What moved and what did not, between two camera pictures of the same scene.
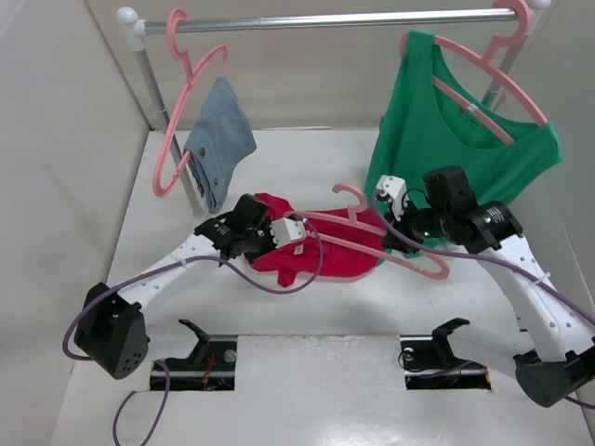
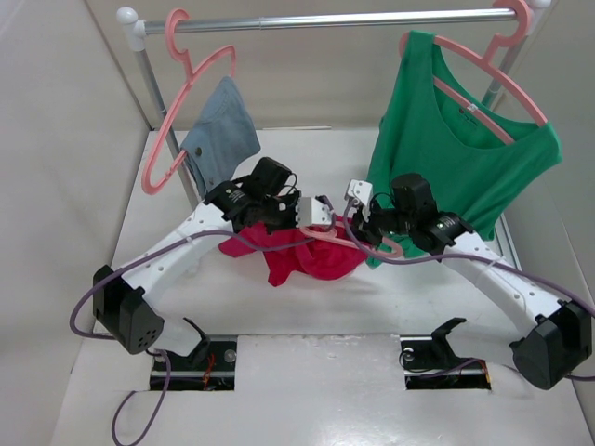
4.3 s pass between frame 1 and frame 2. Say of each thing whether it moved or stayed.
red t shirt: moved
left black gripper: moved
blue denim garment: stayed
